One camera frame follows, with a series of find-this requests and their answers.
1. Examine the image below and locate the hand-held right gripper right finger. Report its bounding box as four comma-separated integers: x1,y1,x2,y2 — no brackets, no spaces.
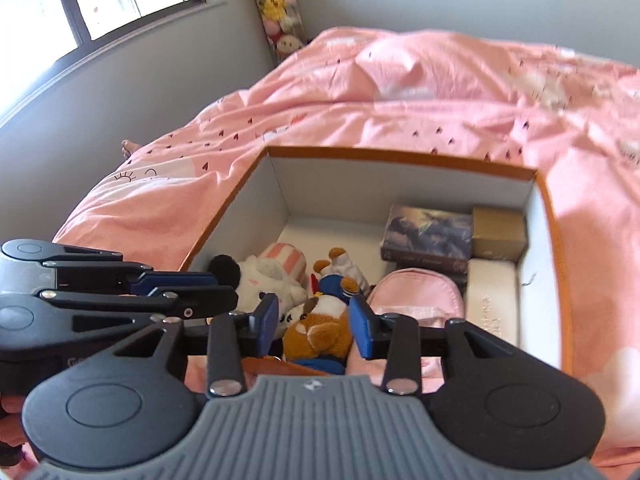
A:
347,294,523,395

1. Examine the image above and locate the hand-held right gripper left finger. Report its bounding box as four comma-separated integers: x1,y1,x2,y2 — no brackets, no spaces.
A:
112,292,281,399

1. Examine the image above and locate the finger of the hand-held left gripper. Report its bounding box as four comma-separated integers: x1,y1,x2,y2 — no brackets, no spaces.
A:
42,246,217,297
42,285,240,334

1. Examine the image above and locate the white plush pink striped hat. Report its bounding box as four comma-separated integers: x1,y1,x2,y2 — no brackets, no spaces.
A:
207,242,308,331

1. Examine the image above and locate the brown white plush dog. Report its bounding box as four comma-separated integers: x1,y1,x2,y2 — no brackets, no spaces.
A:
282,294,356,376

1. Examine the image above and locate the pink mini backpack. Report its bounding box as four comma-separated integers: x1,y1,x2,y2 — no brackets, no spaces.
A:
345,268,468,391

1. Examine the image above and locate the small white duck plush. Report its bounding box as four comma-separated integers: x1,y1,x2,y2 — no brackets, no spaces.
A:
311,246,372,311

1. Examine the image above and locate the red booklet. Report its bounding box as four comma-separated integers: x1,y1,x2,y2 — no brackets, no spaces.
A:
380,204,475,273

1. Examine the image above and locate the white glasses case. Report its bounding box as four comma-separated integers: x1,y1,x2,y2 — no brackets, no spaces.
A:
465,258,523,348

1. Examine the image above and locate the orange cardboard box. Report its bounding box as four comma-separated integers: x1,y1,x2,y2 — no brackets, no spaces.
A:
180,146,573,378

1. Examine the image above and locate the dark gold small box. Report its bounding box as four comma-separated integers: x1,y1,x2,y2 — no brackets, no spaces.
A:
471,205,529,262

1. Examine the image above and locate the person's left hand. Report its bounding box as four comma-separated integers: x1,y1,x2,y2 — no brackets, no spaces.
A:
0,395,28,466

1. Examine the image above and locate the pink printed duvet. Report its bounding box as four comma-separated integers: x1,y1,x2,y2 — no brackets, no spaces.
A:
52,27,640,466

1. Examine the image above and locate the clear tube of plush toys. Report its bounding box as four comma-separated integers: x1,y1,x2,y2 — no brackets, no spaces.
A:
242,0,307,61

